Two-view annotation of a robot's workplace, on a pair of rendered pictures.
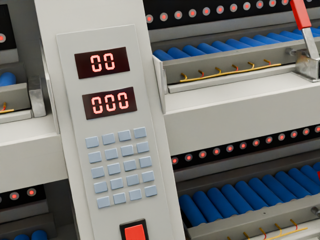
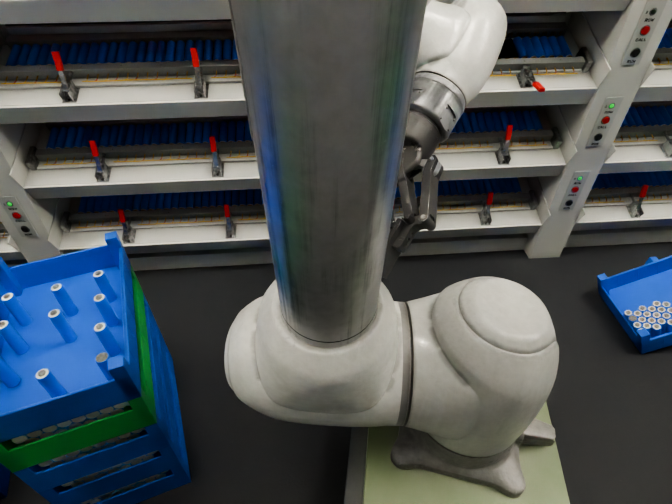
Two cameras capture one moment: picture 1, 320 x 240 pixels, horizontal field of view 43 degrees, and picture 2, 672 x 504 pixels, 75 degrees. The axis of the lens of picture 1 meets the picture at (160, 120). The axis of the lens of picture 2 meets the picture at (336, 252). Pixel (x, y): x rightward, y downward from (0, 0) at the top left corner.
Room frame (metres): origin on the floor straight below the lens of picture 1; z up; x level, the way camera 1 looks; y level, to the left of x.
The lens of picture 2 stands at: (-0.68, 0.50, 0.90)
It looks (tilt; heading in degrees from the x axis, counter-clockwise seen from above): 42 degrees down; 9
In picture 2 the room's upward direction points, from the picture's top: straight up
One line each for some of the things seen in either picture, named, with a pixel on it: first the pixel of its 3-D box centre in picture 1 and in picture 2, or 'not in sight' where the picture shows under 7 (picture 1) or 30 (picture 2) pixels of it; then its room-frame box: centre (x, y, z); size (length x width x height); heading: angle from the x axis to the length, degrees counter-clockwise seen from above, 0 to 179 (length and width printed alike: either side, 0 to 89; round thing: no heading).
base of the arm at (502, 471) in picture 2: not in sight; (475, 414); (-0.34, 0.35, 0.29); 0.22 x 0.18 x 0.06; 86
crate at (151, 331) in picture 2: not in sight; (97, 379); (-0.33, 0.99, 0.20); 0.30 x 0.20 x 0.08; 31
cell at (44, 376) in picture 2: not in sight; (51, 385); (-0.43, 0.94, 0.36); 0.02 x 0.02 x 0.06
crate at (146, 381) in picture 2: not in sight; (79, 353); (-0.33, 0.99, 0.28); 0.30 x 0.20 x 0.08; 31
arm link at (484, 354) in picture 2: not in sight; (477, 359); (-0.34, 0.38, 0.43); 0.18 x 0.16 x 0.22; 97
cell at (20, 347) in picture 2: not in sight; (12, 337); (-0.36, 1.05, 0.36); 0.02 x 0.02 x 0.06
